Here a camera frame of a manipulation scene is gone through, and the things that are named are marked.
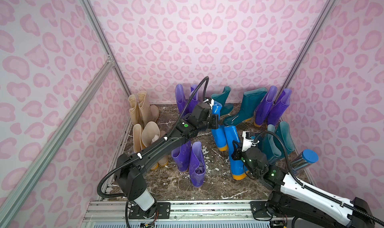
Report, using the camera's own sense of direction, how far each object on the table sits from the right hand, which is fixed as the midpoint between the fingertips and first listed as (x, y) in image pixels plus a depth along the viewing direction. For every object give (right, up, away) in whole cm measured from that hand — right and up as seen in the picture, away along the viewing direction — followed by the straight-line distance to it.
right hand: (232, 142), depth 77 cm
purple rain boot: (-24, -3, -11) cm, 27 cm away
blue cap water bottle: (+33, -6, -6) cm, 34 cm away
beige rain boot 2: (-50, +6, +3) cm, 50 cm away
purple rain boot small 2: (+29, +19, +9) cm, 36 cm away
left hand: (-6, +12, -2) cm, 14 cm away
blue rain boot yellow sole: (-7, +4, +2) cm, 8 cm away
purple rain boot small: (+22, +18, +13) cm, 32 cm away
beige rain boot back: (-48, +15, +13) cm, 52 cm away
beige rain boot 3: (-42, +5, +2) cm, 42 cm away
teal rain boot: (+15, +23, +14) cm, 31 cm away
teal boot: (-3, +25, +13) cm, 28 cm away
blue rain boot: (+3, -14, -3) cm, 15 cm away
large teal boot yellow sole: (+23, +7, -5) cm, 24 cm away
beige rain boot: (-54, +13, +8) cm, 56 cm away
